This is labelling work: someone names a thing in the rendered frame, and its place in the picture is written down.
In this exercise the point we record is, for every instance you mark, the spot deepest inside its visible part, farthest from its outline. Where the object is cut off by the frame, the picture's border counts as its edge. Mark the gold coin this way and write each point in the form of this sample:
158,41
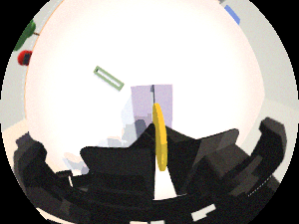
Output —
161,149

